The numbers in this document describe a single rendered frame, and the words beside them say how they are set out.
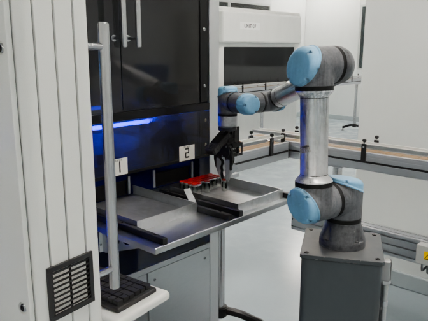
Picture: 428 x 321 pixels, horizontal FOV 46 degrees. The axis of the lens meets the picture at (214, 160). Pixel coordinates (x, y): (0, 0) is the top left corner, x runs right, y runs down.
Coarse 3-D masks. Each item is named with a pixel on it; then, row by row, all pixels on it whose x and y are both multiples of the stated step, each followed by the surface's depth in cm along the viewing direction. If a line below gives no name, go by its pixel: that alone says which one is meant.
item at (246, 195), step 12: (240, 180) 203; (180, 192) 190; (192, 192) 186; (204, 192) 197; (216, 192) 197; (228, 192) 197; (240, 192) 197; (252, 192) 197; (264, 192) 196; (276, 192) 187; (228, 204) 174; (240, 204) 172; (252, 204) 177
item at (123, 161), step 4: (116, 160) 177; (120, 160) 179; (124, 160) 180; (116, 164) 178; (120, 164) 179; (124, 164) 180; (116, 168) 178; (120, 168) 179; (124, 168) 181; (116, 172) 178; (124, 172) 181
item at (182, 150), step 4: (180, 148) 200; (184, 148) 201; (192, 148) 205; (180, 152) 200; (184, 152) 202; (192, 152) 205; (180, 156) 200; (184, 156) 202; (192, 156) 206; (180, 160) 201; (184, 160) 202
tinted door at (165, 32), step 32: (128, 0) 173; (160, 0) 183; (192, 0) 195; (128, 32) 175; (160, 32) 185; (192, 32) 197; (128, 64) 177; (160, 64) 188; (192, 64) 200; (128, 96) 179; (160, 96) 190; (192, 96) 202
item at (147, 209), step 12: (144, 192) 191; (156, 192) 186; (96, 204) 182; (120, 204) 182; (132, 204) 182; (144, 204) 182; (156, 204) 182; (168, 204) 182; (180, 204) 178; (192, 204) 172; (120, 216) 160; (132, 216) 169; (144, 216) 169; (156, 216) 160; (168, 216) 164; (180, 216) 168; (144, 228) 157
